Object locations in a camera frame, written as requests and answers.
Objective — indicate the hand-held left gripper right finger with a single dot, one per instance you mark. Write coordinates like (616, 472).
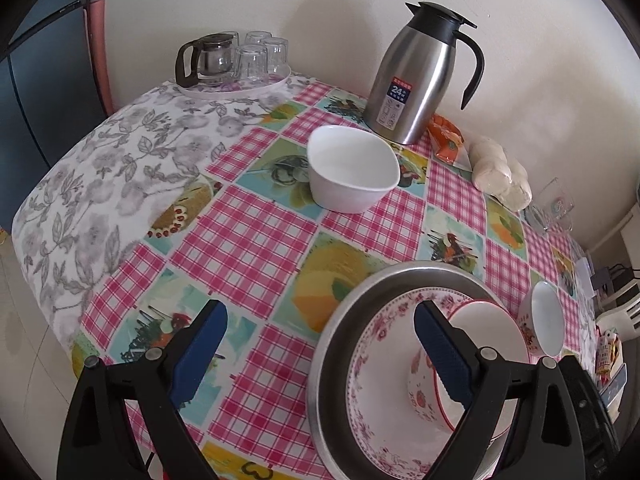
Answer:
(442, 355)

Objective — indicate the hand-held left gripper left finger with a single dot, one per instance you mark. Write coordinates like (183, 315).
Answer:
(197, 355)

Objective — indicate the strawberry print bowl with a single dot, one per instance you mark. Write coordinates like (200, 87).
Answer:
(485, 322)

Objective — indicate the pink floral rimmed plate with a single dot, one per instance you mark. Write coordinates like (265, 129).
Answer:
(380, 390)

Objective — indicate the round stainless steel plate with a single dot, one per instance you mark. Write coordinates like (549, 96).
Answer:
(335, 360)

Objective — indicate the pale blue round bowl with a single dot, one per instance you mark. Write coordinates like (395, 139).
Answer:
(547, 315)

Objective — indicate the colourful snack packet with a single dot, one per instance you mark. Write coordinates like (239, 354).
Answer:
(607, 350)

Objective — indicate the pink plaid fruit tablecloth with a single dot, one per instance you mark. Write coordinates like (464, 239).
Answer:
(260, 240)

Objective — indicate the cream plastic rack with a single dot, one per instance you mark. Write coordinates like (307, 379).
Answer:
(620, 305)

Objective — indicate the black charger adapter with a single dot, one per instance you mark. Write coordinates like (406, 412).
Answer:
(602, 278)

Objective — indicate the white power strip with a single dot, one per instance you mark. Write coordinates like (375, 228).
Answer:
(582, 275)

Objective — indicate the printed glass mug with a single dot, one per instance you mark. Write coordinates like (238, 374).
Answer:
(555, 205)

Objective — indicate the white buns plastic pack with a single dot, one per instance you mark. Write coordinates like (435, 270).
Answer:
(500, 175)

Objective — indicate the white square bowl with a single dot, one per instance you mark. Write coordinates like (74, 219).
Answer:
(350, 180)

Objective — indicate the orange snack packet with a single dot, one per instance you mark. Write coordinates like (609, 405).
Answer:
(447, 142)

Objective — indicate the grey floral tablecloth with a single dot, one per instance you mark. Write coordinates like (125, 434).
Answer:
(100, 160)

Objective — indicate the white round tray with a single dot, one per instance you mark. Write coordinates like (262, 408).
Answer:
(240, 89)

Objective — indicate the stainless steel thermos jug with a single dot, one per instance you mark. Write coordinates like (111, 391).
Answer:
(415, 75)

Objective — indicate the blue cabinet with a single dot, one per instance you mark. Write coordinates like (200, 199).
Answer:
(40, 110)

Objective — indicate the clear drinking glass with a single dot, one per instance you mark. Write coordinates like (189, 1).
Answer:
(250, 62)
(277, 55)
(257, 39)

